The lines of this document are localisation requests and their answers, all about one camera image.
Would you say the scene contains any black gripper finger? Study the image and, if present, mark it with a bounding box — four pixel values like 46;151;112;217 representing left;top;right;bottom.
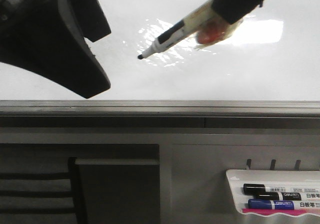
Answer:
0;0;111;98
59;0;111;42

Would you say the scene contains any white black whiteboard marker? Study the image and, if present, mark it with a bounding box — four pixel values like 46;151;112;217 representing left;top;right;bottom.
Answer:
137;0;217;59

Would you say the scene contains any white whiteboard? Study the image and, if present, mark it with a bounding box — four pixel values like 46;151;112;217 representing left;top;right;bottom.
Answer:
0;0;320;129

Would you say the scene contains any black capped whiteboard marker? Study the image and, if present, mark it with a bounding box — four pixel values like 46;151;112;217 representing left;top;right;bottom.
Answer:
242;183;320;195

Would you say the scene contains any blue deli whiteboard marker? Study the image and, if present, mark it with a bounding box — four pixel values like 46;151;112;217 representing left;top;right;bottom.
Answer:
248;199;320;211

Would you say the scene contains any black deli whiteboard marker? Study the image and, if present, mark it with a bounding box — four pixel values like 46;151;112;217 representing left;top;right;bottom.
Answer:
254;192;320;201

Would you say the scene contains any blurred human hand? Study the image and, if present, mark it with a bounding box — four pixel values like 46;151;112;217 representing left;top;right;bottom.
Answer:
195;17;243;46

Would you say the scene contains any black striped chair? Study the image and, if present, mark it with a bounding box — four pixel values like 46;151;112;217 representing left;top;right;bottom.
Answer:
0;157;88;224

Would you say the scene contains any dark metal hook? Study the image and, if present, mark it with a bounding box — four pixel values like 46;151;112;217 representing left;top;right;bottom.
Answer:
245;159;252;170
269;159;276;170
294;160;301;171

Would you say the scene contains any white marker tray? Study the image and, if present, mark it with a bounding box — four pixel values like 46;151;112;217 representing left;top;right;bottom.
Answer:
226;170;320;224

